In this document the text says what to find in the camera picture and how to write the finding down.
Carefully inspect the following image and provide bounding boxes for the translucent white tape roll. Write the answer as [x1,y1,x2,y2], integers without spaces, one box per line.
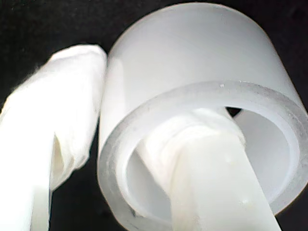
[97,2,308,223]

